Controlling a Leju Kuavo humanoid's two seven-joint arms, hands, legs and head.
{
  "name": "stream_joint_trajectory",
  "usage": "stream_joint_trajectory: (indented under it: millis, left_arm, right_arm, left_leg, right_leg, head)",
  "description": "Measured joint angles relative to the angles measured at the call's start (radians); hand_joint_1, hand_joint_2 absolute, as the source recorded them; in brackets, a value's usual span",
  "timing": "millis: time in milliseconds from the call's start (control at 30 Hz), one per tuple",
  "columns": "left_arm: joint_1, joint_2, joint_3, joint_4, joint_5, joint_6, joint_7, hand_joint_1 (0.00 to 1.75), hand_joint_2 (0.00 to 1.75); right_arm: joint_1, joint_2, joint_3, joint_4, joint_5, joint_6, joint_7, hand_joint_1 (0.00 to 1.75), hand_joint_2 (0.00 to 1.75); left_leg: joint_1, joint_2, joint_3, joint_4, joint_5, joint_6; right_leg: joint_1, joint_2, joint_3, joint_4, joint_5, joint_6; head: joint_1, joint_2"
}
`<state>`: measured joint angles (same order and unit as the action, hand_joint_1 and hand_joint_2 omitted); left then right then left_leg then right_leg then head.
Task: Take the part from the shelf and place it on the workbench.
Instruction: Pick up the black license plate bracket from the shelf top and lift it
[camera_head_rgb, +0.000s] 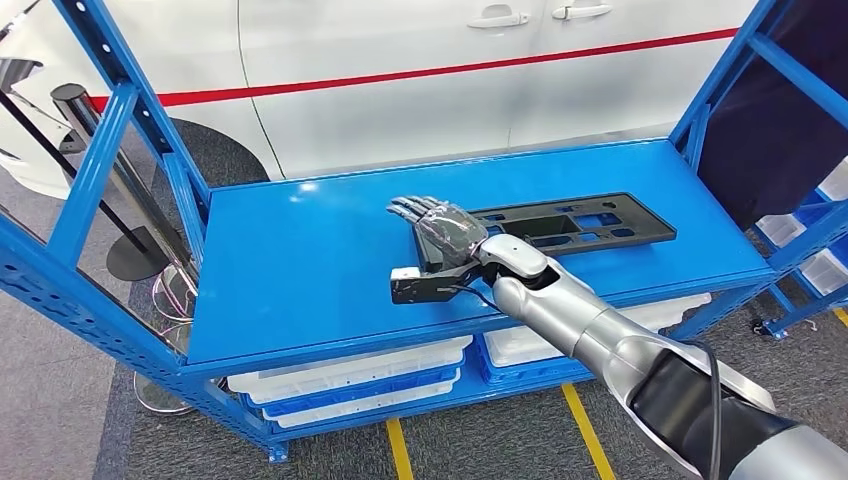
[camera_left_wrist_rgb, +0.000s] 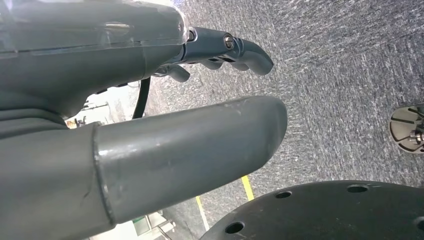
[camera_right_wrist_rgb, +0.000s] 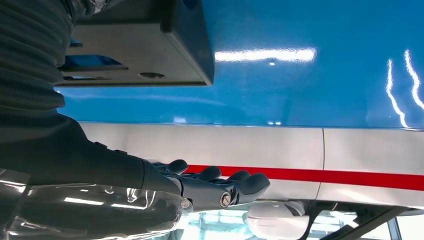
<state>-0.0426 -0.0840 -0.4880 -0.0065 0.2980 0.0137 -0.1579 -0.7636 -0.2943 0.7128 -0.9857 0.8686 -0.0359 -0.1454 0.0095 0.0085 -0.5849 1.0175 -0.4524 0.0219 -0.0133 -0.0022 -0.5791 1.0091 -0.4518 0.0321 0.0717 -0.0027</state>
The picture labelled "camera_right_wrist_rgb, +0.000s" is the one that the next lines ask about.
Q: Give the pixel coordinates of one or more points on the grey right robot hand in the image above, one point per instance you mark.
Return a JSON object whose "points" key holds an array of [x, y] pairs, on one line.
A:
{"points": [[82, 185]]}

